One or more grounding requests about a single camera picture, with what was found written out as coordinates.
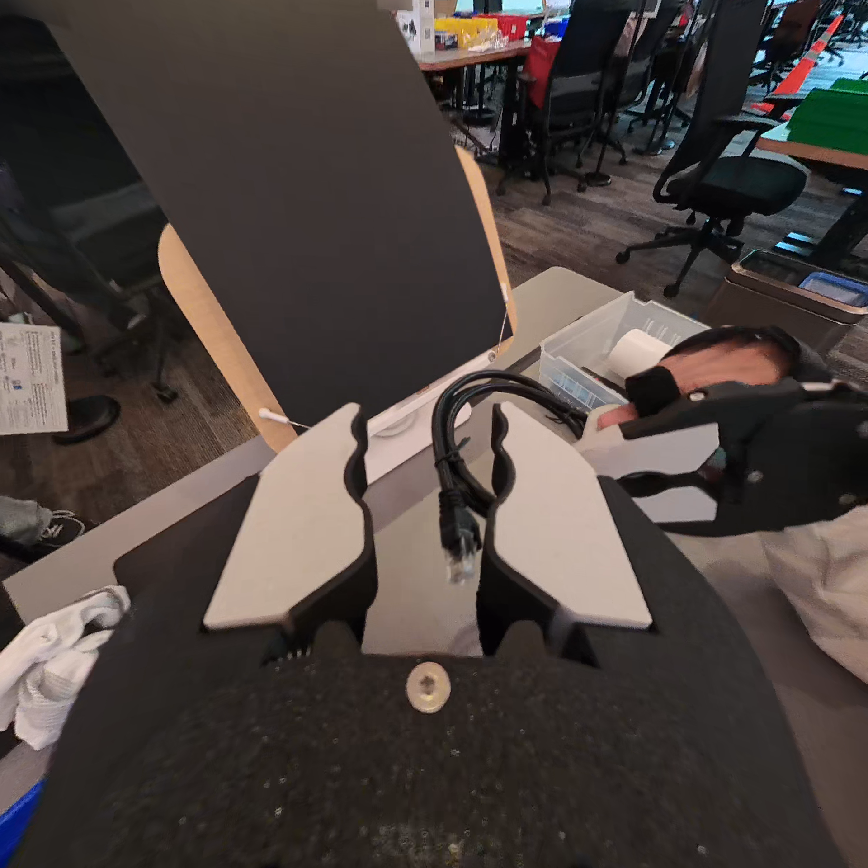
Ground yellow bins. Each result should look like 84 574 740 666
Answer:
434 17 499 48

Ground white flat device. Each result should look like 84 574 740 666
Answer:
366 353 496 484

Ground black office chair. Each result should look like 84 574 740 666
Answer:
498 0 632 204
617 0 808 299

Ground white printed carton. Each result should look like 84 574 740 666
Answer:
396 0 436 55

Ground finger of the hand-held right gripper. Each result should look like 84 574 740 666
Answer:
576 407 721 479
620 471 721 524

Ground white printed sheet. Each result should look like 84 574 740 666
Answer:
0 324 69 435

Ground grey desk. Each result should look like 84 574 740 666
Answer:
0 266 868 868

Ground green bins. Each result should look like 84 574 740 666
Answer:
787 78 868 153

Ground blue plastic bin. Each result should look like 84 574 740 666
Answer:
0 780 45 849

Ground blue recycling bin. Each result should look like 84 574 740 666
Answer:
705 250 868 354

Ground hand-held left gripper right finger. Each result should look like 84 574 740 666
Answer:
476 401 653 655

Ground black board with wooden rim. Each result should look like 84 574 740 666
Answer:
0 0 518 454

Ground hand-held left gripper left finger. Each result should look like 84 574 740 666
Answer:
202 403 377 655

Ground person's right forearm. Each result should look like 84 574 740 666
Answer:
763 505 868 686

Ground black ethernet cable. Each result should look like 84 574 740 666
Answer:
432 372 590 585

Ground orange traffic cone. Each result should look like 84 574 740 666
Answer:
753 14 845 116

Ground wooden table with clutter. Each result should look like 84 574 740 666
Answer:
417 37 537 130

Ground clear plastic bin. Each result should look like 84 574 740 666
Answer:
539 292 713 415

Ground white cylindrical roll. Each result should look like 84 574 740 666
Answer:
607 329 672 384

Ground white crumpled glove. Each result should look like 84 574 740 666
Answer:
0 586 131 750

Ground black stand with round base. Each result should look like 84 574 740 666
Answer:
53 395 123 446

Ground person's right hand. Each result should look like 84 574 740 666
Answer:
597 334 794 428

